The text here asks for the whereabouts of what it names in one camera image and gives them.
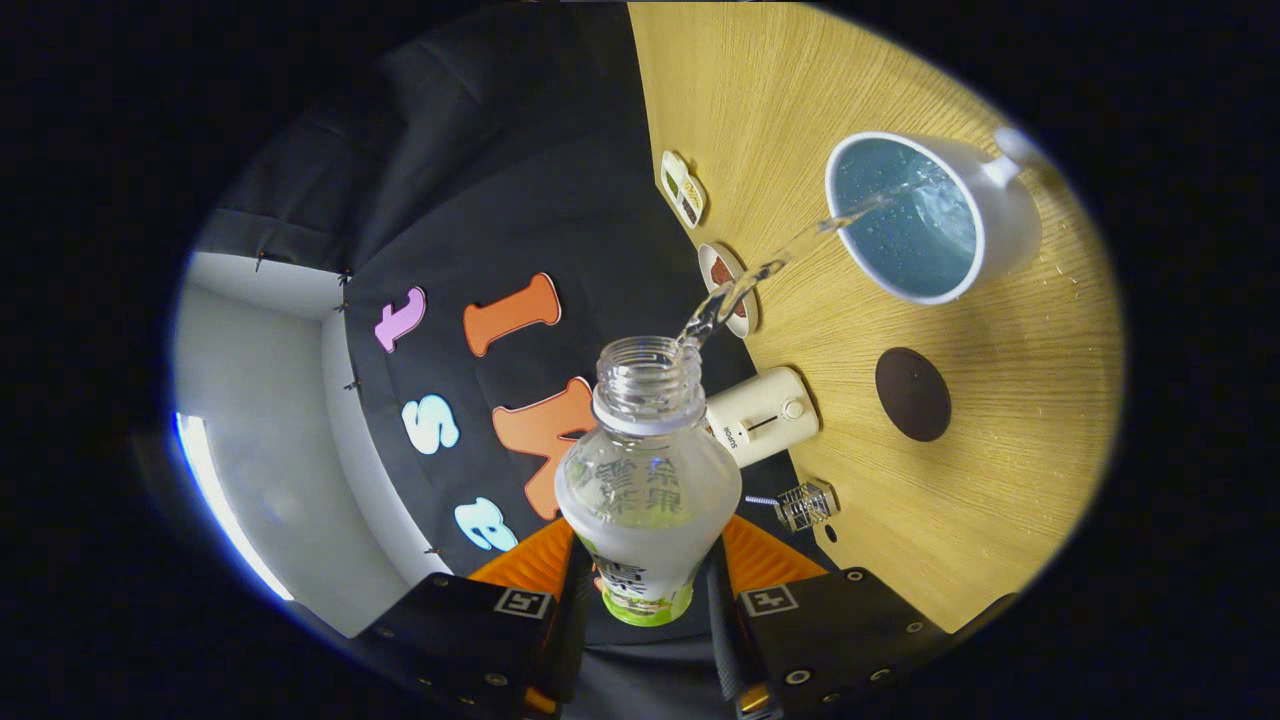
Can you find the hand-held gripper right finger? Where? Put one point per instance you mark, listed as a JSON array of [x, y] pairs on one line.
[[722, 640]]

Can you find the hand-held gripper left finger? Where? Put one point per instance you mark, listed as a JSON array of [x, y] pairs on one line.
[[572, 640]]

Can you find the clear plastic juice bottle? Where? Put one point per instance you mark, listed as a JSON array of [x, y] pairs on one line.
[[645, 540]]

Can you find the dark brown round coaster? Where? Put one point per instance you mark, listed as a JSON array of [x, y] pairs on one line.
[[912, 395]]

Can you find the clear juice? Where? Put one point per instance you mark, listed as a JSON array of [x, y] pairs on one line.
[[730, 298]]

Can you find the white cup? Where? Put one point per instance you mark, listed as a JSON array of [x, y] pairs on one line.
[[1010, 230]]

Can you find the white toaster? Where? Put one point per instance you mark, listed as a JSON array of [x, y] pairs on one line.
[[760, 415]]

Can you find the wooden table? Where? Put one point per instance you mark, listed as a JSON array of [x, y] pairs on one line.
[[1000, 480]]

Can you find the brown meat slice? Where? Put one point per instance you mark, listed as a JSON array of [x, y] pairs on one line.
[[742, 310], [720, 272]]

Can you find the white oval plate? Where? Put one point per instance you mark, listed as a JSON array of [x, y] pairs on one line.
[[706, 262]]

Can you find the white compartment dish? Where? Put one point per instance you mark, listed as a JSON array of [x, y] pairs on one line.
[[675, 160]]

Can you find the black backdrop cloth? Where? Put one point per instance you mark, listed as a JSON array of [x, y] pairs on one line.
[[500, 150]]

